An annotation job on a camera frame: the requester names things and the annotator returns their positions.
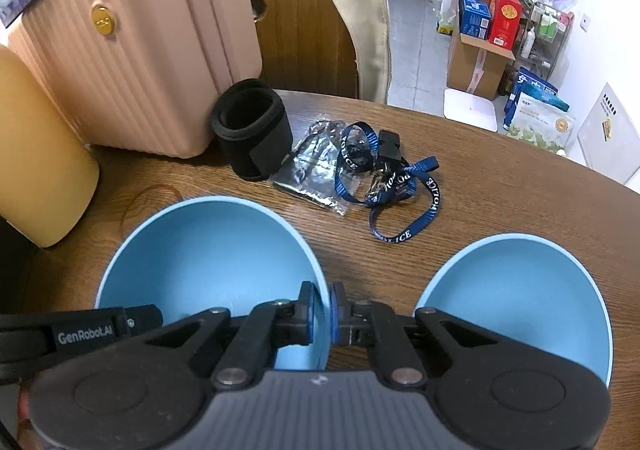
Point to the wall socket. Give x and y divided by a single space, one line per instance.
586 20

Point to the cardboard box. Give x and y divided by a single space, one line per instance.
475 64

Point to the medium blue bowl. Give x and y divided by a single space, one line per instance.
505 285

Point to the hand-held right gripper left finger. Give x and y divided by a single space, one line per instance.
311 315

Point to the white floor scale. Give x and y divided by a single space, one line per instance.
470 109

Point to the green white bag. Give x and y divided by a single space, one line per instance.
542 127

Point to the blue white package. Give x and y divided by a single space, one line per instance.
535 87

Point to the red box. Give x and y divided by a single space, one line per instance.
505 17

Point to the blue box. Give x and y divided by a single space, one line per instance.
475 17

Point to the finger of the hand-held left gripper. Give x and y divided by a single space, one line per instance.
142 317

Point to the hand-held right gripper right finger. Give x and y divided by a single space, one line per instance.
335 315

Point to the white board sign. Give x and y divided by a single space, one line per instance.
610 134

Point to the clear plastic packet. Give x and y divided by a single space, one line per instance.
310 169

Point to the large blue bowl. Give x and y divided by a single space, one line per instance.
210 250

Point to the yellow thermos jug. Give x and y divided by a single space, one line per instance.
40 154

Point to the pink suitcase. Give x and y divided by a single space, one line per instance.
140 54

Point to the wooden chair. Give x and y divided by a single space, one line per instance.
300 34

